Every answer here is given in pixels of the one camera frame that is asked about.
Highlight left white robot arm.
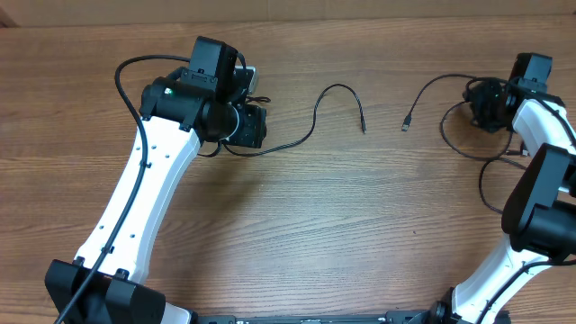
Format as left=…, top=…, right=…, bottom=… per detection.
left=45, top=37, right=266, bottom=323

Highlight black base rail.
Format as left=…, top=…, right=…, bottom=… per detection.
left=193, top=310, right=429, bottom=324

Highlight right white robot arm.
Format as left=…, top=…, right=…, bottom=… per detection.
left=427, top=52, right=575, bottom=323

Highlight black USB cable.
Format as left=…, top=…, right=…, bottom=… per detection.
left=222, top=83, right=367, bottom=158
left=478, top=143, right=532, bottom=215
left=400, top=73, right=514, bottom=162

